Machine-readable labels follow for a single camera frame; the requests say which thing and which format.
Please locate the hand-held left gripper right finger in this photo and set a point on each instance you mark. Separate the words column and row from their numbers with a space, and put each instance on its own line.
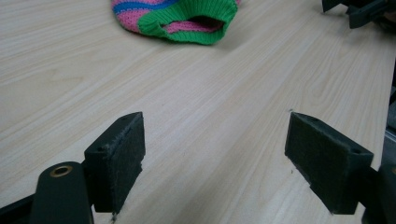
column 327, row 161

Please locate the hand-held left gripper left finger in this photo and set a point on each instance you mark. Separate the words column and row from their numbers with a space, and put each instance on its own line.
column 118, row 161

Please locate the striped knitted pet sweater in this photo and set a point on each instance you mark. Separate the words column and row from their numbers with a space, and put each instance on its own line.
column 193, row 21

